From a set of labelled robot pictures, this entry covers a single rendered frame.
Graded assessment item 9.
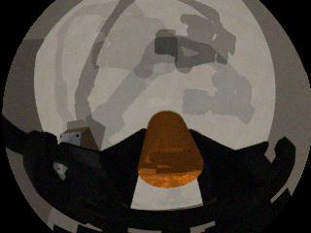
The orange-brown tapered knob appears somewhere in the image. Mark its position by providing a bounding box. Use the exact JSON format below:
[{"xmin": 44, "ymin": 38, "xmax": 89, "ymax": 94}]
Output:
[{"xmin": 137, "ymin": 110, "xmax": 205, "ymax": 187}]

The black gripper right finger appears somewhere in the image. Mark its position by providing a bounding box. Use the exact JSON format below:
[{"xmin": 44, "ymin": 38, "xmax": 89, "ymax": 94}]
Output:
[{"xmin": 188, "ymin": 129, "xmax": 269, "ymax": 205}]

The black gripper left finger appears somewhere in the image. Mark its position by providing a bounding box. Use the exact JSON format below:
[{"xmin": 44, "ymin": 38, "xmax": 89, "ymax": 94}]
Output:
[{"xmin": 59, "ymin": 128, "xmax": 147, "ymax": 209}]

